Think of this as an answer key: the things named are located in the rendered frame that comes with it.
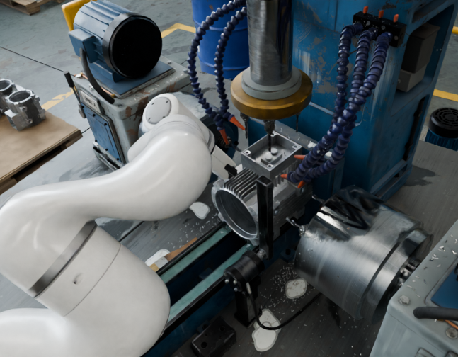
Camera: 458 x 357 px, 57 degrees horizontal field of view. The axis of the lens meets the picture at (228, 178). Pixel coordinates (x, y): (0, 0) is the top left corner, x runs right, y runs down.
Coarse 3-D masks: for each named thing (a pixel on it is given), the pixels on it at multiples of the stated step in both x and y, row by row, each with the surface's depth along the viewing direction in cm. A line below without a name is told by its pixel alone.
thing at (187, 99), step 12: (180, 96) 122; (192, 96) 124; (192, 108) 117; (216, 108) 120; (204, 120) 114; (144, 132) 122; (216, 132) 120; (228, 132) 124; (216, 144) 122; (228, 144) 121
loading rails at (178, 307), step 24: (216, 240) 115; (240, 240) 123; (288, 240) 122; (168, 264) 109; (192, 264) 111; (216, 264) 120; (264, 264) 118; (168, 288) 108; (192, 288) 117; (216, 288) 104; (192, 312) 102; (216, 312) 111; (168, 336) 99
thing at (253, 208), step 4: (220, 180) 106; (216, 184) 106; (220, 184) 106; (216, 188) 108; (220, 188) 106; (252, 204) 100; (256, 204) 100; (304, 204) 116; (248, 208) 100; (252, 208) 99; (256, 208) 100; (252, 212) 100; (256, 212) 99; (220, 216) 115; (252, 240) 108; (256, 240) 108; (256, 244) 108
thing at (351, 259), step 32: (352, 192) 91; (320, 224) 87; (352, 224) 85; (384, 224) 83; (416, 224) 85; (320, 256) 86; (352, 256) 82; (384, 256) 79; (416, 256) 86; (320, 288) 91; (352, 288) 82; (384, 288) 79
